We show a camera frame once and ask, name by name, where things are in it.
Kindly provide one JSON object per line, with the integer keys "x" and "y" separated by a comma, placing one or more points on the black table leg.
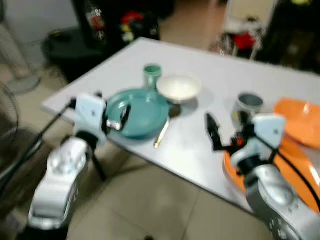
{"x": 98, "y": 167}

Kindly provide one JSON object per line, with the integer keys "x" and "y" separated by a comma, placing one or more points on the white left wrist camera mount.
{"x": 90, "y": 111}

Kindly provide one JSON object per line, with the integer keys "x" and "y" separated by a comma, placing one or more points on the orange plate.
{"x": 300, "y": 160}

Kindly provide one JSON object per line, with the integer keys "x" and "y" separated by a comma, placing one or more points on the teal plate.
{"x": 142, "y": 112}

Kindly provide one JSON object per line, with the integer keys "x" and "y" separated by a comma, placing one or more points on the golden spoon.
{"x": 162, "y": 134}

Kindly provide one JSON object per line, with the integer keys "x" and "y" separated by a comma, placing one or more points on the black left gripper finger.
{"x": 120, "y": 126}
{"x": 127, "y": 113}

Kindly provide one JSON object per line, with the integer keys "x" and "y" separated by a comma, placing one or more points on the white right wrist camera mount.
{"x": 262, "y": 135}

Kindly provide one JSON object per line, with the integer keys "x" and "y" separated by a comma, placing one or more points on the green cup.
{"x": 152, "y": 76}

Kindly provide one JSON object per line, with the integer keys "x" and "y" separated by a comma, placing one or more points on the white bowl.
{"x": 179, "y": 87}

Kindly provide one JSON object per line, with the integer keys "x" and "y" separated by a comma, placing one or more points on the grey mug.
{"x": 248, "y": 105}

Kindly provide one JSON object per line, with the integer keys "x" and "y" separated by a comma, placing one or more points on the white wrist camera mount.
{"x": 90, "y": 111}
{"x": 262, "y": 135}

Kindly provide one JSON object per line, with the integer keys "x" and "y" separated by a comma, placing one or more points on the orange bowl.
{"x": 300, "y": 120}

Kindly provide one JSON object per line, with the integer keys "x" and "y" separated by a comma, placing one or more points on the clear bottle with red label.
{"x": 95, "y": 22}

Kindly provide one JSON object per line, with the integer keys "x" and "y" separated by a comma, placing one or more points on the red and black bag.
{"x": 132, "y": 21}

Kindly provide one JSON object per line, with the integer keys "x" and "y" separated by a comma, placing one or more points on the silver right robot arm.
{"x": 280, "y": 200}

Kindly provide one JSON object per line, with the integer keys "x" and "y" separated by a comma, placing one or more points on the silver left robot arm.
{"x": 62, "y": 170}

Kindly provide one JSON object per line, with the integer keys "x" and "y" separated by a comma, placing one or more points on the grey standing fan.
{"x": 15, "y": 75}

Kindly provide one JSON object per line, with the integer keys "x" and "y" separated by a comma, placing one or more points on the white chair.
{"x": 247, "y": 17}

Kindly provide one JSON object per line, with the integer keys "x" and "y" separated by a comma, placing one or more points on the black round side table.
{"x": 75, "y": 52}

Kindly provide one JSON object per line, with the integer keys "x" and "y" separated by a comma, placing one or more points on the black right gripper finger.
{"x": 210, "y": 125}
{"x": 218, "y": 142}

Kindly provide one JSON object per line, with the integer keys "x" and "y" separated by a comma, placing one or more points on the red box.
{"x": 245, "y": 40}

